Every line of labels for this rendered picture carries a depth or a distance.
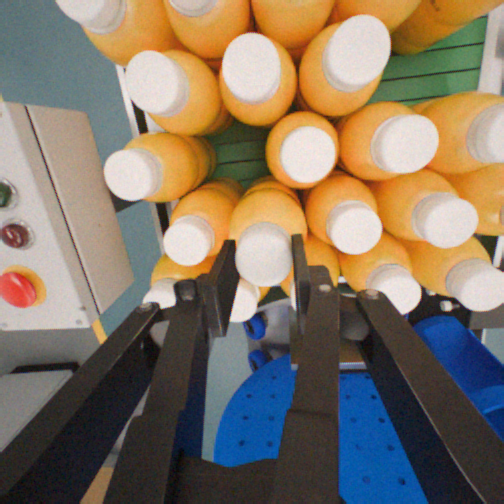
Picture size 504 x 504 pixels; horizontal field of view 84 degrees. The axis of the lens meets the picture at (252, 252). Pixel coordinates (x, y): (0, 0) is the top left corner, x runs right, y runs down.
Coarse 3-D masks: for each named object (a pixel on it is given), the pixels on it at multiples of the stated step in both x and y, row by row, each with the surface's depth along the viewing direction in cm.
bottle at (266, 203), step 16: (272, 176) 33; (256, 192) 24; (272, 192) 23; (288, 192) 27; (240, 208) 23; (256, 208) 21; (272, 208) 21; (288, 208) 22; (240, 224) 21; (256, 224) 20; (272, 224) 20; (288, 224) 21; (304, 224) 23; (240, 240) 21; (288, 240) 20; (304, 240) 23
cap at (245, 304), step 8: (240, 280) 26; (240, 288) 25; (248, 288) 26; (240, 296) 25; (248, 296) 25; (256, 296) 26; (240, 304) 26; (248, 304) 26; (256, 304) 26; (232, 312) 26; (240, 312) 26; (248, 312) 26; (232, 320) 27; (240, 320) 26
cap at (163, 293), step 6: (156, 288) 27; (162, 288) 26; (168, 288) 27; (150, 294) 26; (156, 294) 26; (162, 294) 26; (168, 294) 26; (144, 300) 27; (150, 300) 27; (156, 300) 26; (162, 300) 26; (168, 300) 26; (174, 300) 26; (162, 306) 27; (168, 306) 27
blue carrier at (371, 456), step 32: (256, 384) 38; (288, 384) 38; (352, 384) 37; (224, 416) 34; (256, 416) 34; (352, 416) 32; (384, 416) 32; (224, 448) 31; (256, 448) 30; (352, 448) 29; (384, 448) 29; (352, 480) 26; (384, 480) 26; (416, 480) 26
